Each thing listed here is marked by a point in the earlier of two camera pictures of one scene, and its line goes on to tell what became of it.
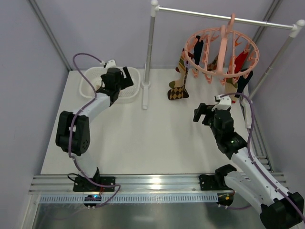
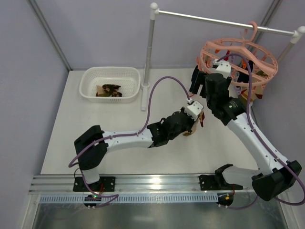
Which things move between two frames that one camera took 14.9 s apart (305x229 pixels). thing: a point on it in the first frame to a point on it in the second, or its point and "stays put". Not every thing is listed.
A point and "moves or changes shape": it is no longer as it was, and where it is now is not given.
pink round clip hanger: (225, 29) to (250, 63)
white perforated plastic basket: (127, 94) stays put
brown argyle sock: (178, 92) moves or changes shape
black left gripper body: (123, 78) to (190, 124)
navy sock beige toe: (198, 50) to (243, 77)
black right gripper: (206, 114) to (202, 84)
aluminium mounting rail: (127, 183) stays put
